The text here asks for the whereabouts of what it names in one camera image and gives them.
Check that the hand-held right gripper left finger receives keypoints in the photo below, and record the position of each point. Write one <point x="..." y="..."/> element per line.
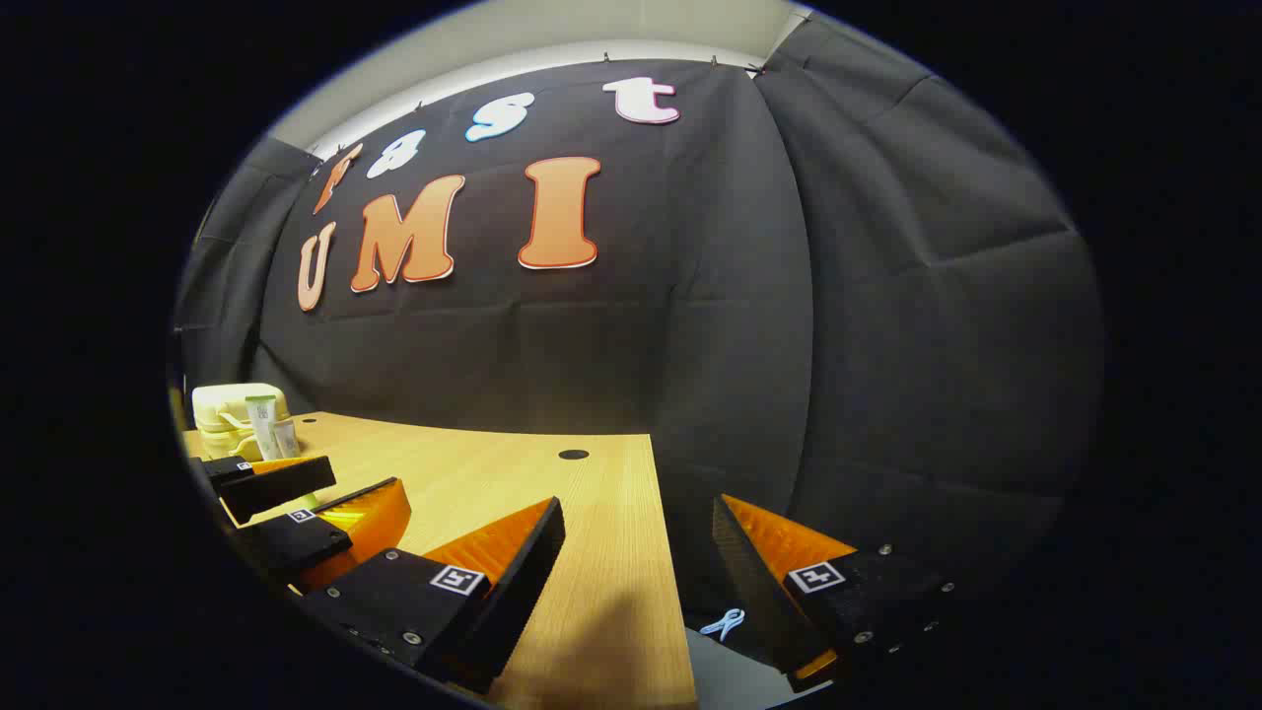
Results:
<point x="523" y="592"/>

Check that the black backdrop cloth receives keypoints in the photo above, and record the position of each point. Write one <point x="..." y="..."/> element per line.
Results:
<point x="690" y="296"/>

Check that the pale yellow suitcase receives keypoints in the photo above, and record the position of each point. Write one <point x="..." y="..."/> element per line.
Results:
<point x="222" y="404"/>

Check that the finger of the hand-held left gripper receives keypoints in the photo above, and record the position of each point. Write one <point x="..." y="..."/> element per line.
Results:
<point x="276" y="483"/>
<point x="306" y="540"/>

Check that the large white cream tube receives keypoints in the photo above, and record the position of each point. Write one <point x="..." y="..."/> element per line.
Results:
<point x="262" y="429"/>

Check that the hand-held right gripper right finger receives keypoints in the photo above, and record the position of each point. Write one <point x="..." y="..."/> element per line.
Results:
<point x="749" y="592"/>

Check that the pale blue plastic clip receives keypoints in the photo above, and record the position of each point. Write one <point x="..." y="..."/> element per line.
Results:
<point x="723" y="624"/>

